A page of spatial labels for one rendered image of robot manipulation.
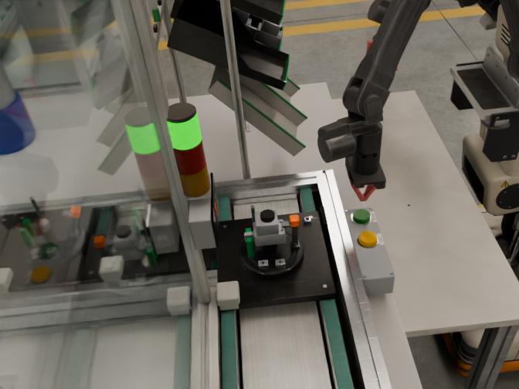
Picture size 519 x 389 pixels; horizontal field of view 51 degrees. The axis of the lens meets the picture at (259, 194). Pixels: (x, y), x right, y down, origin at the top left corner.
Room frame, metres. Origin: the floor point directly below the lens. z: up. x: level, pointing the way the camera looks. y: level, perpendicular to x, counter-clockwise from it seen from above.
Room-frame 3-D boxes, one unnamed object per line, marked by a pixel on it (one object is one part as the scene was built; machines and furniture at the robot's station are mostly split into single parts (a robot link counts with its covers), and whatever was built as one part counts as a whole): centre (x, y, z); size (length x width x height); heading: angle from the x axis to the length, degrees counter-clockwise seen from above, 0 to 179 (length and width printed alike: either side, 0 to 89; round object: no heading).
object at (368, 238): (0.79, -0.23, 0.96); 0.04 x 0.04 x 0.02
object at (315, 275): (0.77, -0.01, 0.96); 0.24 x 0.24 x 0.02; 0
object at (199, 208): (0.69, 0.11, 1.29); 0.12 x 0.05 x 0.25; 0
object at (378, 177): (0.86, -0.23, 1.13); 0.10 x 0.07 x 0.07; 1
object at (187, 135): (0.69, 0.11, 1.38); 0.05 x 0.05 x 0.05
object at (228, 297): (0.68, 0.09, 0.97); 0.05 x 0.05 x 0.04; 0
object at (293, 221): (0.77, -0.06, 1.04); 0.04 x 0.02 x 0.08; 90
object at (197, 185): (0.69, 0.11, 1.28); 0.05 x 0.05 x 0.05
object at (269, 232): (0.77, 0.00, 1.06); 0.08 x 0.04 x 0.07; 90
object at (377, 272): (0.79, -0.23, 0.93); 0.21 x 0.07 x 0.06; 0
